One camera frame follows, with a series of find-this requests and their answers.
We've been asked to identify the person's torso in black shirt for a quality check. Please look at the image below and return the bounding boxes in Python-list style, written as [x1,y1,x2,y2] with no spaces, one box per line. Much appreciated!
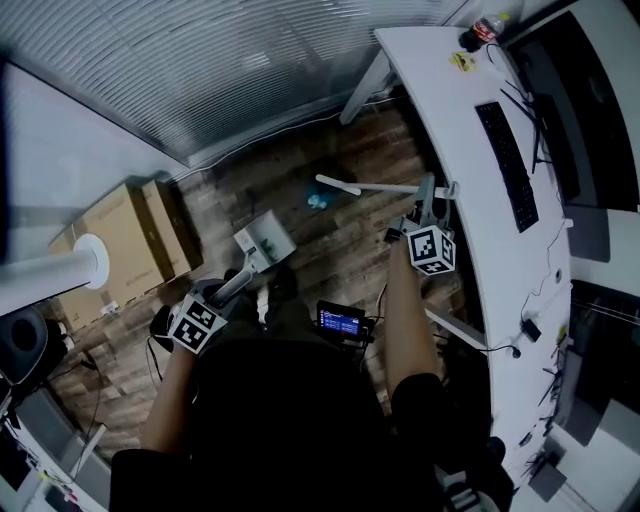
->
[108,324,516,512]

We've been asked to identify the large cardboard box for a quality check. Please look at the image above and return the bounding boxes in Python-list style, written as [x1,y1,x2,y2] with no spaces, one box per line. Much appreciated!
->
[48,183,176,332]

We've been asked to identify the white pole with round base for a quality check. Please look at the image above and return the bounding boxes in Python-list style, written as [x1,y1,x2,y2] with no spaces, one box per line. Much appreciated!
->
[0,233,110,317]

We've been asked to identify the small black screen device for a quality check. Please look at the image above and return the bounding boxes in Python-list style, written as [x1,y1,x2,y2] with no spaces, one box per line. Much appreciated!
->
[315,299,374,345]

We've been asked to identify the person's right leg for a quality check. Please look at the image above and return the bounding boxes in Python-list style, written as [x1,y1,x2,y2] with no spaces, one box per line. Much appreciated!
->
[264,264,321,341]

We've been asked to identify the grey flat pad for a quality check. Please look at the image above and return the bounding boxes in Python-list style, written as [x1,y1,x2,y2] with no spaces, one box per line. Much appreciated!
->
[562,204,612,264]

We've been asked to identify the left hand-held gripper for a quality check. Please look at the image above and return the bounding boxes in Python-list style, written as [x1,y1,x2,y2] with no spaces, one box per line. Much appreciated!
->
[167,279,240,356]

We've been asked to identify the slim cardboard box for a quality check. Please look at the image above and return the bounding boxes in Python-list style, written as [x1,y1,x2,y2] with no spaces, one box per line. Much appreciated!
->
[141,178,204,277]

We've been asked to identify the white long-handled broom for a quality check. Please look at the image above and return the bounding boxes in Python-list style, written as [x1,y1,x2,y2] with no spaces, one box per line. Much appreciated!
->
[315,173,460,201]

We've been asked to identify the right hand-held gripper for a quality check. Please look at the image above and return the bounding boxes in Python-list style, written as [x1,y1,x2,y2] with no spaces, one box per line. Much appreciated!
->
[384,173,458,277]

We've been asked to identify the large black desktop monitor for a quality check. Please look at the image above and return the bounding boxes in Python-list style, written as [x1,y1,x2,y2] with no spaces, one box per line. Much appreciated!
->
[504,9,640,214]

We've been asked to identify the person's right forearm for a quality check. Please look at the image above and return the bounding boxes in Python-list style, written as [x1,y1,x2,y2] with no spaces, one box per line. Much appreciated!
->
[383,239,441,396]

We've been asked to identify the black keyboard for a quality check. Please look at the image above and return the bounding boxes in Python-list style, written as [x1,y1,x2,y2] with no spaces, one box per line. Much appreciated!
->
[474,101,540,234]

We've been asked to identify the small grey box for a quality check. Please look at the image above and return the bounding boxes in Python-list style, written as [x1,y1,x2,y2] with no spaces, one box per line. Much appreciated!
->
[529,459,569,501]

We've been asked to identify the black glossy display panel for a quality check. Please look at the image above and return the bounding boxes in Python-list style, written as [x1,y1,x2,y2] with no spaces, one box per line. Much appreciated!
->
[564,279,640,446]

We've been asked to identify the grey window blinds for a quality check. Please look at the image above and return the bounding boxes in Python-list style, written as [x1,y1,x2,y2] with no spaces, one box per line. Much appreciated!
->
[0,0,471,169]

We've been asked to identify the grey white dustpan with handle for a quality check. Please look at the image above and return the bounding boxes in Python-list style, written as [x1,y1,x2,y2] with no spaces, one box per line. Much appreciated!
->
[207,209,297,305]

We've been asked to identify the white curved desk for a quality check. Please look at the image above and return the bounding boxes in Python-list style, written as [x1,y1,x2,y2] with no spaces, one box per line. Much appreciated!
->
[339,25,574,481]

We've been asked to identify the dark cola bottle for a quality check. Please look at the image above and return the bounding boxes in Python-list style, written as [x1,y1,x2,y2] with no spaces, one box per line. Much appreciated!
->
[458,13,507,51]

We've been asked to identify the person's left forearm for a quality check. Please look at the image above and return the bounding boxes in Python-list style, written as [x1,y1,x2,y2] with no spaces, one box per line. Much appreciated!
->
[141,344,201,454]

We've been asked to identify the black office chair with headrest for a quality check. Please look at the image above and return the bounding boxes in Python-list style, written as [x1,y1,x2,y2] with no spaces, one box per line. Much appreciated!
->
[0,305,76,396]

